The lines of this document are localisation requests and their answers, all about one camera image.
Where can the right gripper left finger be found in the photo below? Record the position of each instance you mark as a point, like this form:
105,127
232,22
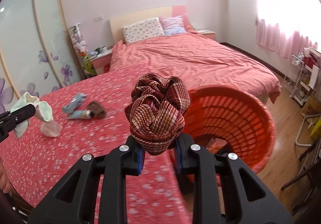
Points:
94,185

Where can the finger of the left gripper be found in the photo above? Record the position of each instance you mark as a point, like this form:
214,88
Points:
22,114

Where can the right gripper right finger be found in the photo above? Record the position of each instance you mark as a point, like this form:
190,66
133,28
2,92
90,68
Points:
226,190

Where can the light green sock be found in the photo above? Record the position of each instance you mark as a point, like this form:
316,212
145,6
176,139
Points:
43,112

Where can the white tissue paper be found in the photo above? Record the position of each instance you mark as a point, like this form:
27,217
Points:
51,129

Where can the red patterned scrunchie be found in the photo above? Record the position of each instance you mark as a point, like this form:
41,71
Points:
156,113

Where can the person's left hand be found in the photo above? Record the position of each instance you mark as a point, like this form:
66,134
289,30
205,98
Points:
5,185

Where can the orange plastic laundry basket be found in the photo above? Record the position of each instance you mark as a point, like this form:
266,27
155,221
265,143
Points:
235,116

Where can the grey sock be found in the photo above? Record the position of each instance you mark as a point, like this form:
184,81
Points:
75,103

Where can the red floral blanket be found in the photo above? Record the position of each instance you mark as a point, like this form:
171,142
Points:
35,163

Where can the light blue cream tube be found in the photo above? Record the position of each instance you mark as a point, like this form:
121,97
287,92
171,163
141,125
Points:
81,115

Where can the floral sliding wardrobe doors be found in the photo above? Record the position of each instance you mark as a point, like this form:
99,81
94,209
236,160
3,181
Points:
36,53

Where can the green plush toy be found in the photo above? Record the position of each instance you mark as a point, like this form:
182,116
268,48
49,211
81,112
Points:
89,70

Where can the plush toy display tube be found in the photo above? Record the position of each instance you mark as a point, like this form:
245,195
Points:
78,41

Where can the pink bedside table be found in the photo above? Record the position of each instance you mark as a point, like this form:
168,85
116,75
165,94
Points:
102,62

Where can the salmon pink duvet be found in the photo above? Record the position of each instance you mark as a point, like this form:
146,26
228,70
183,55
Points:
198,61

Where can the white mug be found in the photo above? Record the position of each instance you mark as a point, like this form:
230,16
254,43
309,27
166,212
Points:
103,49

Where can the beige pink headboard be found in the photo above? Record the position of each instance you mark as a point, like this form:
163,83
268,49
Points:
117,23

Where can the floral white pillow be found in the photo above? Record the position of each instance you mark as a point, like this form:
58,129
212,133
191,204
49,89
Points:
142,30

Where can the right bedside table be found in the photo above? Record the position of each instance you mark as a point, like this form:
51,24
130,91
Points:
207,33

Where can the pink striped pillow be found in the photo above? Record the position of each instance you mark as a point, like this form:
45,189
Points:
173,25

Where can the pink curtain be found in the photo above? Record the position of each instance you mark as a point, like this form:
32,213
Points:
271,37

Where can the white wire rack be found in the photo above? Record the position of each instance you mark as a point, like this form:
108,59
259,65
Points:
297,78

